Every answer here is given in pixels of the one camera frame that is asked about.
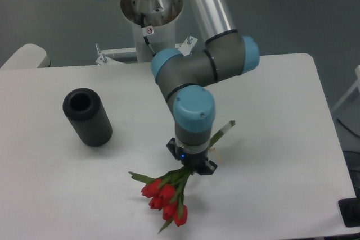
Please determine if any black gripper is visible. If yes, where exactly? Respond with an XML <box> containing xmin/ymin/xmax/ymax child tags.
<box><xmin>166</xmin><ymin>138</ymin><xmax>218</xmax><ymax>175</ymax></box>

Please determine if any red tulip bouquet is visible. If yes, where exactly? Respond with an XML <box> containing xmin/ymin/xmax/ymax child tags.
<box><xmin>130</xmin><ymin>120</ymin><xmax>236</xmax><ymax>232</ymax></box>

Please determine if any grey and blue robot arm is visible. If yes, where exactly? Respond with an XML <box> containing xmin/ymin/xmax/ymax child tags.
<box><xmin>120</xmin><ymin>0</ymin><xmax>260</xmax><ymax>175</ymax></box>

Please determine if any black ribbed cylindrical vase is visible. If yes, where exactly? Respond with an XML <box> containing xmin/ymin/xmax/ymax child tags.
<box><xmin>62</xmin><ymin>88</ymin><xmax>113</xmax><ymax>147</ymax></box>

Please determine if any black device at table edge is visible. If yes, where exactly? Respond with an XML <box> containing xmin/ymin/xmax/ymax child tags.
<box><xmin>338</xmin><ymin>198</ymin><xmax>359</xmax><ymax>228</ymax></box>

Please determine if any white rounded side table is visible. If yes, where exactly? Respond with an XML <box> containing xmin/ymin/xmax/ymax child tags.
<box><xmin>1</xmin><ymin>43</ymin><xmax>53</xmax><ymax>70</ymax></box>

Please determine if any white metal base frame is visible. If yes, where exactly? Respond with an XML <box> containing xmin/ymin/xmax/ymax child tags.
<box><xmin>95</xmin><ymin>35</ymin><xmax>198</xmax><ymax>65</ymax></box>

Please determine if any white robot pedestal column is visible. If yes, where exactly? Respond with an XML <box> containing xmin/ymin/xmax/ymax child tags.
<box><xmin>120</xmin><ymin>0</ymin><xmax>183</xmax><ymax>62</ymax></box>

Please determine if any black cable on pedestal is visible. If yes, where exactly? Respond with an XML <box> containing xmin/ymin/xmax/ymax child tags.
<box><xmin>140</xmin><ymin>12</ymin><xmax>161</xmax><ymax>62</ymax></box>

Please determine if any black cable on floor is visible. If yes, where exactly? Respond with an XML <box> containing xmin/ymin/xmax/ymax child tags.
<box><xmin>336</xmin><ymin>118</ymin><xmax>360</xmax><ymax>137</ymax></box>

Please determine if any white furniture frame at right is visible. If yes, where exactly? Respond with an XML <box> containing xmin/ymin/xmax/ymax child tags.
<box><xmin>331</xmin><ymin>66</ymin><xmax>359</xmax><ymax>115</ymax></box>

